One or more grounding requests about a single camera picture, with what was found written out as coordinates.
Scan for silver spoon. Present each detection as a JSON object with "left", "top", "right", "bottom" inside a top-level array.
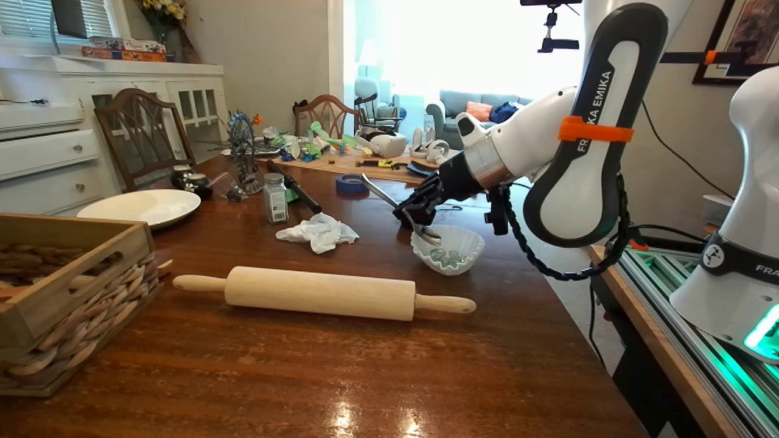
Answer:
[{"left": 360, "top": 170, "right": 446, "bottom": 245}]

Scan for white glass-door cabinet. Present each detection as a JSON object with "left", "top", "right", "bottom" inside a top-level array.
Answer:
[{"left": 48, "top": 54, "right": 232, "bottom": 168}]

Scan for black picture frame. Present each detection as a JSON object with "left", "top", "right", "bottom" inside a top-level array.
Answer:
[{"left": 691, "top": 0, "right": 779, "bottom": 87}]

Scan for grey padded seat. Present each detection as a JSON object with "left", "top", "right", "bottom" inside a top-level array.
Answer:
[{"left": 354, "top": 76, "right": 410, "bottom": 135}]

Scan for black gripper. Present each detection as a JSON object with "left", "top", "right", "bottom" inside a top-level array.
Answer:
[{"left": 391, "top": 152, "right": 489, "bottom": 237}]

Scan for crumpled white tissue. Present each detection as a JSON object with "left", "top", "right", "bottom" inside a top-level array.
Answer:
[{"left": 273, "top": 211, "right": 363, "bottom": 252}]

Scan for thin black hanging cable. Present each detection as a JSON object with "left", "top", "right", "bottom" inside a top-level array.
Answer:
[{"left": 640, "top": 104, "right": 738, "bottom": 202}]

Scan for wooden rolling pin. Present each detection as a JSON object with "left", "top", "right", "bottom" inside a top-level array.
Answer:
[{"left": 170, "top": 262, "right": 479, "bottom": 323}]

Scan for blue tape roll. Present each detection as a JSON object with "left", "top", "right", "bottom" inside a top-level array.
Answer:
[{"left": 333, "top": 172, "right": 372, "bottom": 200}]

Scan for white coiled cable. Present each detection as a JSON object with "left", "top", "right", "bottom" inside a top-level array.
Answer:
[{"left": 407, "top": 118, "right": 456, "bottom": 166}]

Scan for orange cushion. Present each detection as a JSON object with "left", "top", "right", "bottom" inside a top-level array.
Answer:
[{"left": 463, "top": 99, "right": 495, "bottom": 123}]

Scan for white drawer dresser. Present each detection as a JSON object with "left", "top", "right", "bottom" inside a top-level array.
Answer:
[{"left": 0, "top": 99, "right": 107, "bottom": 216}]

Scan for small black metal ornament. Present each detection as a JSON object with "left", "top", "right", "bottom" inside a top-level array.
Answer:
[{"left": 167, "top": 166, "right": 216, "bottom": 202}]

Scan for hex key set yellow holder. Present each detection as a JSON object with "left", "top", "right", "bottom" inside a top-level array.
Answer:
[{"left": 354, "top": 156, "right": 410, "bottom": 172}]

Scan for glass shaker jar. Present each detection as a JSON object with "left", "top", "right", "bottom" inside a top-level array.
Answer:
[{"left": 264, "top": 170, "right": 293, "bottom": 226}]

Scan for white paper cupcake holder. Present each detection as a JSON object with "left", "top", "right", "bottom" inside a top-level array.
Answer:
[{"left": 410, "top": 224, "right": 486, "bottom": 279}]

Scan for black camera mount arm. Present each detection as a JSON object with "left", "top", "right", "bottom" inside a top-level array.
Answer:
[{"left": 519, "top": 0, "right": 779, "bottom": 67}]

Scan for small black measuring cup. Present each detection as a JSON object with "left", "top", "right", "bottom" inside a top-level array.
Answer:
[{"left": 391, "top": 200, "right": 419, "bottom": 231}]

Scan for white window blinds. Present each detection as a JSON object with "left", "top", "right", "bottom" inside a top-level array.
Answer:
[{"left": 0, "top": 0, "right": 124, "bottom": 44}]

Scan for white ceramic plate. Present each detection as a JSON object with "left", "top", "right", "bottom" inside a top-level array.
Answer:
[{"left": 75, "top": 188, "right": 205, "bottom": 228}]

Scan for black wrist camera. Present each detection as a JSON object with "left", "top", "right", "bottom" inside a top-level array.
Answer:
[{"left": 485, "top": 179, "right": 512, "bottom": 237}]

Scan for black platform cable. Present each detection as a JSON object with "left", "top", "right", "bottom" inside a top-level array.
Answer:
[{"left": 629, "top": 224, "right": 708, "bottom": 256}]

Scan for woven wooden basket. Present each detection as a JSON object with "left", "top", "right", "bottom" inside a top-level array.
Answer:
[{"left": 0, "top": 211, "right": 175, "bottom": 399}]

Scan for dark carved wooden chair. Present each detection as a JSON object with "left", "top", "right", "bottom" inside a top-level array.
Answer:
[{"left": 92, "top": 85, "right": 198, "bottom": 191}]

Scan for blue blanket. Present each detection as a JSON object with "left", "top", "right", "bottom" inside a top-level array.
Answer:
[{"left": 489, "top": 99, "right": 523, "bottom": 125}]

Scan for aluminium robot base platform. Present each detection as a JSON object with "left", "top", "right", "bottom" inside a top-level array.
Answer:
[{"left": 590, "top": 237, "right": 779, "bottom": 438}]

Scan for brown wooden chair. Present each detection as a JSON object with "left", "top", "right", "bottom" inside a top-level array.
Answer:
[{"left": 293, "top": 91, "right": 360, "bottom": 141}]

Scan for colourful boxes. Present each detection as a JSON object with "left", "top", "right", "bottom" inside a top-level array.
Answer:
[{"left": 80, "top": 35, "right": 170, "bottom": 62}]

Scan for black coiled cable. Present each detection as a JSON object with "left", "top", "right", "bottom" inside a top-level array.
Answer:
[{"left": 497, "top": 172, "right": 635, "bottom": 285}]

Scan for flower vase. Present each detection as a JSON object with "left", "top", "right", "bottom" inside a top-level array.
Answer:
[{"left": 138, "top": 0, "right": 200, "bottom": 62}]

